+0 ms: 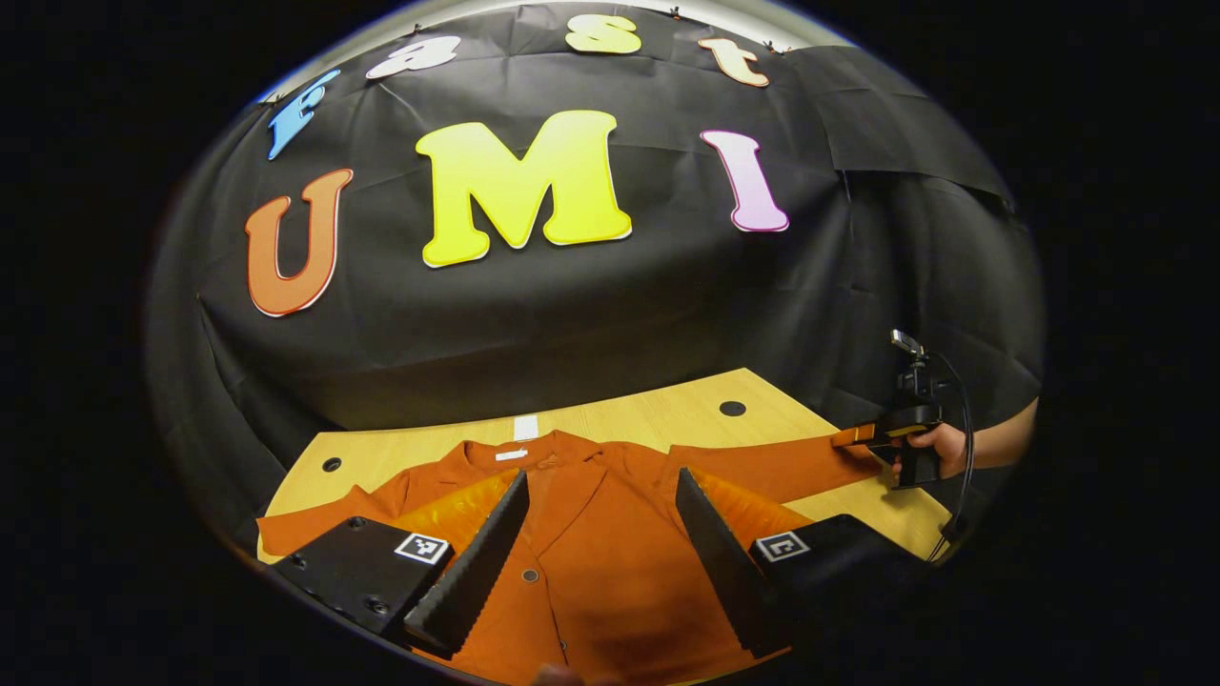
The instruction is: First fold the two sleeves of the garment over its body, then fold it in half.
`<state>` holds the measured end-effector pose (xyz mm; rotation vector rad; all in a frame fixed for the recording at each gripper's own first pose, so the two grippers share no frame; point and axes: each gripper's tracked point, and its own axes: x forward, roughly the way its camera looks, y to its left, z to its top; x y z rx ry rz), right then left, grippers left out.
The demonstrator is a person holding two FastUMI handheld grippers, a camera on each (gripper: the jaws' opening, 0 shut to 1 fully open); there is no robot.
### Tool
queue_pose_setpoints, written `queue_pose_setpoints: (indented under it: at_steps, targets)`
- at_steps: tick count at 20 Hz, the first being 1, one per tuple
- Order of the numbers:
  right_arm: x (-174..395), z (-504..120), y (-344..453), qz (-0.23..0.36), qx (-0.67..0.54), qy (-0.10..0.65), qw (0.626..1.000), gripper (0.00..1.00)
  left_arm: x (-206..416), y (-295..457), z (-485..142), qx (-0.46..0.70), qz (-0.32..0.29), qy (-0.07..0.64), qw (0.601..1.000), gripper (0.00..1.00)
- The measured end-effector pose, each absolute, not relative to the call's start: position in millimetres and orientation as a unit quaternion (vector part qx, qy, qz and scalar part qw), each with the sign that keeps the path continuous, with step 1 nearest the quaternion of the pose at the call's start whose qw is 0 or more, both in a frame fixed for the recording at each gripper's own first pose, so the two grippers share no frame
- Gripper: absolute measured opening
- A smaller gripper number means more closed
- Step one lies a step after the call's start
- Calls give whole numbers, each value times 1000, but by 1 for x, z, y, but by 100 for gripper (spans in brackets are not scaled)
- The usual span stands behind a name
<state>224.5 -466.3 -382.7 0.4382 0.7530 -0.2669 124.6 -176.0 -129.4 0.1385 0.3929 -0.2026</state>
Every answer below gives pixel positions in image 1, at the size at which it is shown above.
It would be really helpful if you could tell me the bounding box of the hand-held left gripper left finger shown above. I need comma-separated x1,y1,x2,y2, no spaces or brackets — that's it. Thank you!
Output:
272,470,531,660

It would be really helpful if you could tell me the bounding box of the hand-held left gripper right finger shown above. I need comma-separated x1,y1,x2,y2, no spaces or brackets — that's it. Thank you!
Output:
675,467,940,660

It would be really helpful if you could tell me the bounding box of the rust orange buttoned dress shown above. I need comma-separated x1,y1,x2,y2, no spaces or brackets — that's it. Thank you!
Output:
257,429,887,686

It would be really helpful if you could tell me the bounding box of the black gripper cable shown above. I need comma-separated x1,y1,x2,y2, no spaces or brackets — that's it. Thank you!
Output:
925,351,976,565

